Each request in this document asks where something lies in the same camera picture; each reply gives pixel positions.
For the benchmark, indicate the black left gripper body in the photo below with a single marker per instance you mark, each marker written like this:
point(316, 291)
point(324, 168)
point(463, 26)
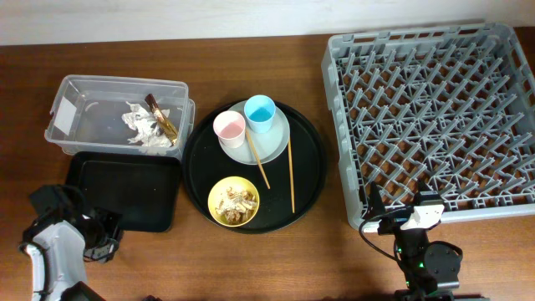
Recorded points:
point(101, 237)

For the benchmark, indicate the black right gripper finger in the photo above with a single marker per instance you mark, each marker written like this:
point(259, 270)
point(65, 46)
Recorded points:
point(376, 206)
point(423, 187)

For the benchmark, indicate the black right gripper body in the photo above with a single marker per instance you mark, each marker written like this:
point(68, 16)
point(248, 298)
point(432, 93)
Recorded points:
point(393, 222)

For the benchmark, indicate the white paper napkin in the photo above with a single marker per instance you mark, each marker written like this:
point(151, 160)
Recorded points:
point(143, 122)

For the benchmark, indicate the gold foil wrapper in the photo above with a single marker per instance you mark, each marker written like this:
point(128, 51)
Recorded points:
point(164, 123)

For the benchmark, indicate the yellow bowl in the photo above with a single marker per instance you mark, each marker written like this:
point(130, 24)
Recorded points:
point(238, 183)

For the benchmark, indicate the food scraps and rice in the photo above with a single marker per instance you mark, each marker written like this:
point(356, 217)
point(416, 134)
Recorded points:
point(236, 206)

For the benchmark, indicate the blue plastic cup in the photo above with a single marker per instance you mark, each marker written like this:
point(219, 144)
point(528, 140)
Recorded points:
point(259, 111)

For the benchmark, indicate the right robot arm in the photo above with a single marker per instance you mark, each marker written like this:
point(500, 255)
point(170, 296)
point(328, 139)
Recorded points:
point(430, 268)

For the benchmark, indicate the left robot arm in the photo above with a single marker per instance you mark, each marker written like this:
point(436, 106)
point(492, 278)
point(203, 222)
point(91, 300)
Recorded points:
point(68, 233)

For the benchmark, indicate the grey dishwasher rack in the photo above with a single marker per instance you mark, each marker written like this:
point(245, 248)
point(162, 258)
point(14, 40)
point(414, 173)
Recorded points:
point(450, 106)

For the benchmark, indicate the clear plastic waste bin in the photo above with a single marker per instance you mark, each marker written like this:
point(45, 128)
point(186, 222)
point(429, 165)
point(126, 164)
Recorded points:
point(109, 114)

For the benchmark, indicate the black rectangular tray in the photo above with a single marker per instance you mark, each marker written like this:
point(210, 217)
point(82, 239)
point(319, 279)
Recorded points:
point(141, 189)

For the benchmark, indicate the grey round plate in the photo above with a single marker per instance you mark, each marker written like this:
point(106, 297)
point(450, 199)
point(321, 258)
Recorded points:
point(268, 145)

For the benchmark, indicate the round black serving tray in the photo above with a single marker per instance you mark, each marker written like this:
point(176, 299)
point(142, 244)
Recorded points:
point(204, 163)

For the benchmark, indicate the pink plastic cup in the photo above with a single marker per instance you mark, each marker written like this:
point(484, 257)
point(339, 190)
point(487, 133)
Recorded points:
point(229, 126)

